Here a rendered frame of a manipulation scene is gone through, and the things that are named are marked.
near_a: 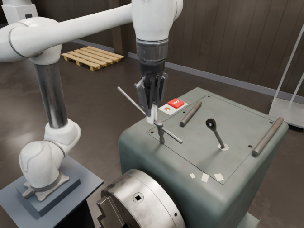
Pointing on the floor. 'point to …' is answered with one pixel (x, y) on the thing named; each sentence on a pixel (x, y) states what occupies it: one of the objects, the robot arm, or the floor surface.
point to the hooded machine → (18, 10)
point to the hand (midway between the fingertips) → (151, 114)
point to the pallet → (92, 57)
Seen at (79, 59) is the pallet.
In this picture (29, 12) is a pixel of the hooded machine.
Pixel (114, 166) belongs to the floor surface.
